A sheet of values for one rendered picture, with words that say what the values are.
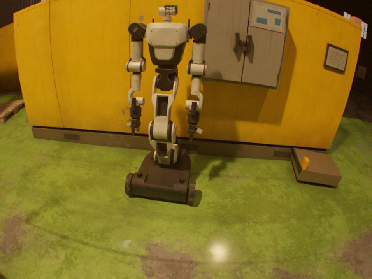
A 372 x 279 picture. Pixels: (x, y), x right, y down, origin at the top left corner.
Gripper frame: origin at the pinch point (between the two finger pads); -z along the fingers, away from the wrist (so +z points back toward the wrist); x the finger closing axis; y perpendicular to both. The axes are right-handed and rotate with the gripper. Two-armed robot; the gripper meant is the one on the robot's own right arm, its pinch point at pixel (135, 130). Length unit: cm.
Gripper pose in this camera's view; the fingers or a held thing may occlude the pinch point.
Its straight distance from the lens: 153.2
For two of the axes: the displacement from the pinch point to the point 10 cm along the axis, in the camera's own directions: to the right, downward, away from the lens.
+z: 0.8, -9.4, -3.3
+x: -1.0, 3.2, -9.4
